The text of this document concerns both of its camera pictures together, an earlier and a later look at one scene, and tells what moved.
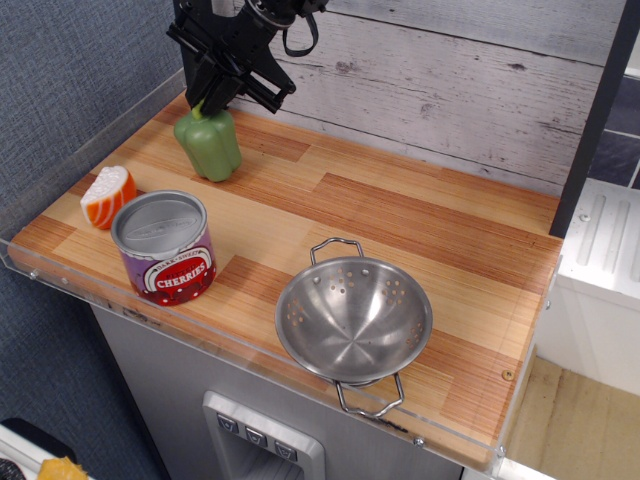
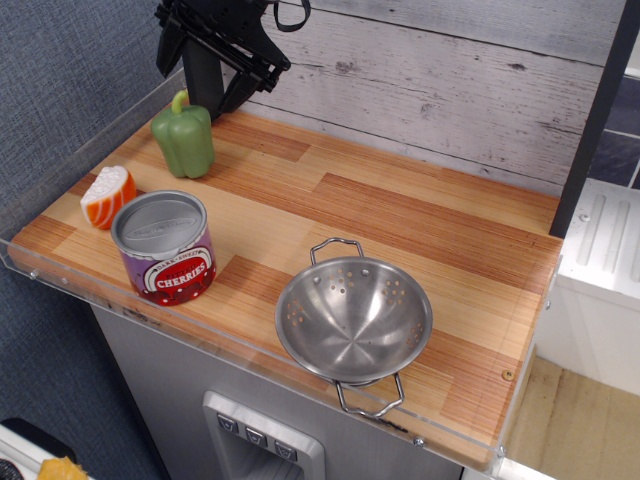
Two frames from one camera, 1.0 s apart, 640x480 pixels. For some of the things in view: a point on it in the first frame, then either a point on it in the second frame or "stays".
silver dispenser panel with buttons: (251, 445) stays
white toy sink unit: (591, 322) stays
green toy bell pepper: (211, 142) to (184, 138)
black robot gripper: (225, 44) to (229, 30)
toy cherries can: (166, 245) stays
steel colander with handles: (357, 322) stays
